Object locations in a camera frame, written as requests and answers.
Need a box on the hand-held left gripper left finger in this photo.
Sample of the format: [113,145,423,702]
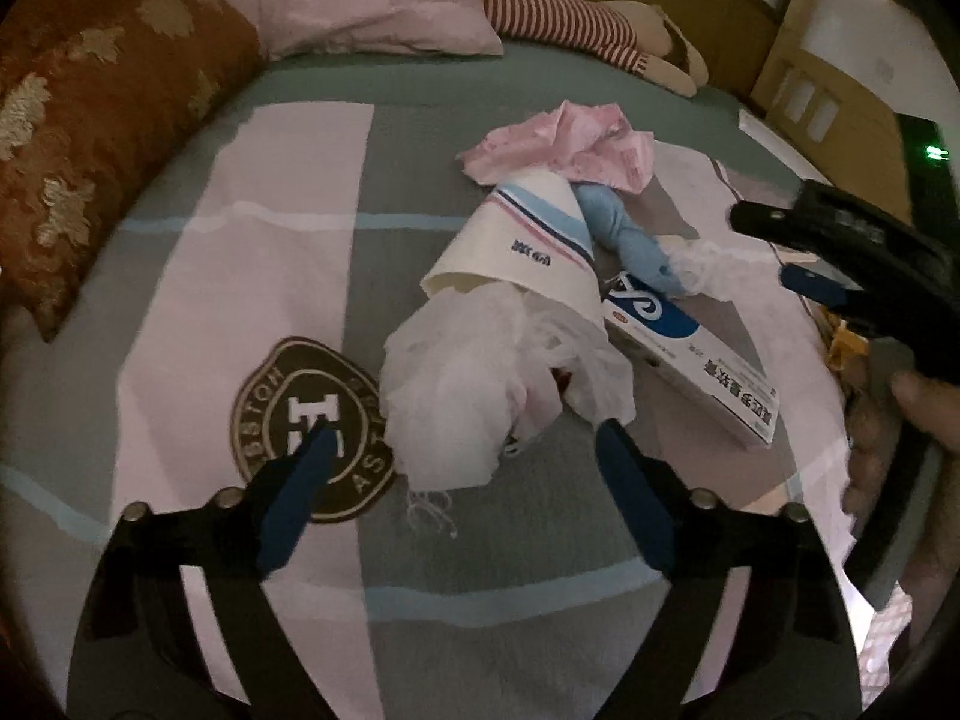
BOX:
[79,420,353,720]

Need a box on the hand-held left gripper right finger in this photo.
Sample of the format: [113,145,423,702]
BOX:
[596,418,852,720]

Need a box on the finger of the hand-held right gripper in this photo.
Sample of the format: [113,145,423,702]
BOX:
[778,262,865,310]
[729,197,830,250]

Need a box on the white tissue wad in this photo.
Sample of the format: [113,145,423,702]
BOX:
[379,289,637,488]

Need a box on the person's right hand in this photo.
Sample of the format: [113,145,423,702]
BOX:
[844,371,960,616]

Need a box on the yellow snack wrapper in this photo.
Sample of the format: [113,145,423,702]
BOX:
[827,319,875,372]

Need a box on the light blue cloth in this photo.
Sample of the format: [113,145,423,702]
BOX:
[574,184,687,295]

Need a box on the white blue medicine box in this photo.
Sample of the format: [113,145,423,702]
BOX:
[600,270,781,451]

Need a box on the pink grey plaid blanket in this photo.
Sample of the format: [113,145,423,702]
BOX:
[0,101,886,720]

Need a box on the pink crumpled cloth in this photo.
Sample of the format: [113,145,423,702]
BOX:
[457,100,653,192]

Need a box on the white blue-striped paper cup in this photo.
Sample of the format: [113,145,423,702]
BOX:
[418,169,605,331]

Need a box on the striped plush dog toy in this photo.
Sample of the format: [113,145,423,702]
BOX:
[484,0,710,98]

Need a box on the green bed sheet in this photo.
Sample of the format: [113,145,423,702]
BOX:
[15,41,751,466]

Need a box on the brown floral cushion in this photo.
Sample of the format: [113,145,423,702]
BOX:
[0,0,263,342]

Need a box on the pink pillow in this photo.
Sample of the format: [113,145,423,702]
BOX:
[223,0,505,61]

